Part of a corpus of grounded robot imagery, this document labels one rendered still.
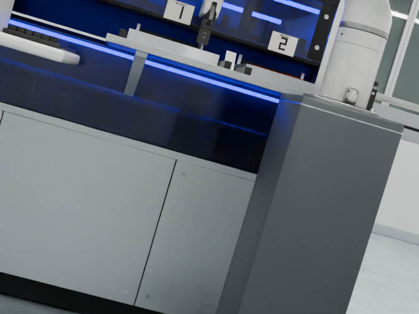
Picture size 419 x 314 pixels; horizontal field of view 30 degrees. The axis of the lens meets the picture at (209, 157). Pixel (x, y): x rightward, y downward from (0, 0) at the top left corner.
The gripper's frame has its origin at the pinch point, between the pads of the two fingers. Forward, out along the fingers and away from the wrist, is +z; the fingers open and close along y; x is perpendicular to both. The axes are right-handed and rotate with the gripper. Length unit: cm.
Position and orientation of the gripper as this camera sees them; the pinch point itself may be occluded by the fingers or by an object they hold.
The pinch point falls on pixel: (203, 36)
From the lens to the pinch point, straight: 225.2
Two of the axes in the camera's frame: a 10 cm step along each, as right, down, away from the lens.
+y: 1.0, 1.1, -9.9
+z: -2.8, 9.6, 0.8
